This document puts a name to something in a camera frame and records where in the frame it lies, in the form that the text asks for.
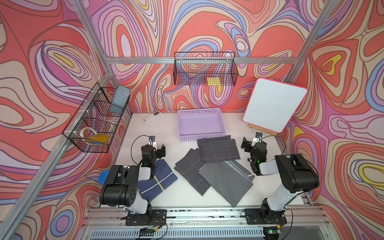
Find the navy yellow-striped pillowcase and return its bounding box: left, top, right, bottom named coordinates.
left=138, top=159, right=178, bottom=202

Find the dark grey grid pillowcase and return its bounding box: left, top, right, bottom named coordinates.
left=197, top=135, right=240, bottom=163

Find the dark grey checked pillowcase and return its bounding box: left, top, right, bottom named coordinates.
left=175, top=149, right=211, bottom=196

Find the plain grey pillowcase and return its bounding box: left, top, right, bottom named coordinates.
left=199, top=161, right=255, bottom=207

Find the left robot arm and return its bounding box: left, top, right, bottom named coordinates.
left=99, top=144, right=166, bottom=215

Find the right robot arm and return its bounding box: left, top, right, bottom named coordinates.
left=241, top=137, right=320, bottom=224

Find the purple plastic basket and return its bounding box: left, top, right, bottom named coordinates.
left=177, top=108, right=226, bottom=142

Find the wooden easel stand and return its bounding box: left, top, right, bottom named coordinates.
left=249, top=124, right=278, bottom=136

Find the white remote control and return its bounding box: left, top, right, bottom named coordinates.
left=143, top=111, right=162, bottom=124

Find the yellow card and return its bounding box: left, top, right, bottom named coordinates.
left=87, top=134, right=110, bottom=144

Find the blue-lid clear jar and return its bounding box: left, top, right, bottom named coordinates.
left=98, top=170, right=110, bottom=185

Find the grey blue sponge block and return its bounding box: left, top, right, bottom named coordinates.
left=112, top=86, right=131, bottom=108

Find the green circuit board left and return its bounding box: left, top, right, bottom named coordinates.
left=139, top=228, right=159, bottom=236

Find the green circuit board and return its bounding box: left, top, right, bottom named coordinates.
left=263, top=225, right=282, bottom=236
left=139, top=228, right=159, bottom=236

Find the clear tape roll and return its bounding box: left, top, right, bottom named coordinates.
left=80, top=127, right=98, bottom=139

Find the green circuit board right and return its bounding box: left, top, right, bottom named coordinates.
left=263, top=225, right=282, bottom=236

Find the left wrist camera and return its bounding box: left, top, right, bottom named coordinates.
left=149, top=136, right=157, bottom=149

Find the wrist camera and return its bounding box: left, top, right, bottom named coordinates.
left=149, top=136, right=157, bottom=149
left=254, top=132, right=263, bottom=143

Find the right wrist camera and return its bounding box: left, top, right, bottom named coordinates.
left=254, top=132, right=263, bottom=143

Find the white board pink frame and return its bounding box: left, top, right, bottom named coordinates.
left=243, top=78, right=308, bottom=133

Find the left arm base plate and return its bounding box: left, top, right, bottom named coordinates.
left=123, top=209, right=167, bottom=227

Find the black wire basket left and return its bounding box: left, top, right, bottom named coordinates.
left=62, top=83, right=130, bottom=153

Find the black wire basket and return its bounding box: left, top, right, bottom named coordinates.
left=62, top=83, right=130, bottom=153
left=174, top=51, right=239, bottom=87

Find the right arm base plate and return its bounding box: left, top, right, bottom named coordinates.
left=244, top=208, right=287, bottom=226

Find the black wire basket back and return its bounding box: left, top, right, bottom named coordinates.
left=174, top=51, right=239, bottom=87

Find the aluminium rail frame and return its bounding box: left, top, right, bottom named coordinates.
left=75, top=205, right=338, bottom=240

